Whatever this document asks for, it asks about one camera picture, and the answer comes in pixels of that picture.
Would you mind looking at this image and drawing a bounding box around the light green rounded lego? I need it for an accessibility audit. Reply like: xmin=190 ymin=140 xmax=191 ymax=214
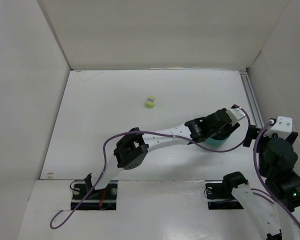
xmin=145 ymin=101 xmax=155 ymax=109

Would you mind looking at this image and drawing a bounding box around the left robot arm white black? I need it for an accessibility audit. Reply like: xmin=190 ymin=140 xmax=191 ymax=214
xmin=84 ymin=105 xmax=247 ymax=192

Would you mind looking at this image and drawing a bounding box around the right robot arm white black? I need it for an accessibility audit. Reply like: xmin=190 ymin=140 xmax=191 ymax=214
xmin=222 ymin=116 xmax=300 ymax=240

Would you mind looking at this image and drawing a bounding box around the teal round divided container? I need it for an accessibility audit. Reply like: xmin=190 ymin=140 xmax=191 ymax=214
xmin=204 ymin=134 xmax=230 ymax=147

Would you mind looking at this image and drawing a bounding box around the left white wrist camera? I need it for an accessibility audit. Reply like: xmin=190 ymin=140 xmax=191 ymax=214
xmin=226 ymin=104 xmax=247 ymax=125

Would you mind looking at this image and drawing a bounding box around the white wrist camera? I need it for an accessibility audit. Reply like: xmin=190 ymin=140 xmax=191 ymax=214
xmin=263 ymin=116 xmax=293 ymax=139
xmin=226 ymin=104 xmax=247 ymax=125

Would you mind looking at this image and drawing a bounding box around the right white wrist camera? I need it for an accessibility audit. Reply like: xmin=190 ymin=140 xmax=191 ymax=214
xmin=263 ymin=116 xmax=293 ymax=139

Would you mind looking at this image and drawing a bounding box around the aluminium rail right side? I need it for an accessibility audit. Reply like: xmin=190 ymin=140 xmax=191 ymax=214
xmin=239 ymin=69 xmax=264 ymax=128

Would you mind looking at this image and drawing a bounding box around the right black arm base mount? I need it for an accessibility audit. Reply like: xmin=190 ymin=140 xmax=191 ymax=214
xmin=203 ymin=181 xmax=243 ymax=210

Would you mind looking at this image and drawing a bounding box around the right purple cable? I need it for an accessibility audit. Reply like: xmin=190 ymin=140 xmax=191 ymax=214
xmin=252 ymin=119 xmax=300 ymax=235

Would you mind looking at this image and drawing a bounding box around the purple cable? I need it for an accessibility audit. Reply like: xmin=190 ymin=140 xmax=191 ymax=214
xmin=49 ymin=107 xmax=252 ymax=230
xmin=252 ymin=119 xmax=300 ymax=235

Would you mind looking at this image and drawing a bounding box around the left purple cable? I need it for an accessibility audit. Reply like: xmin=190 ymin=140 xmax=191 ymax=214
xmin=49 ymin=107 xmax=252 ymax=230

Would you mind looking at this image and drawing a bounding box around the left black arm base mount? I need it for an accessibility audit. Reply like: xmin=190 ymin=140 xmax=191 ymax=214
xmin=69 ymin=179 xmax=118 ymax=211

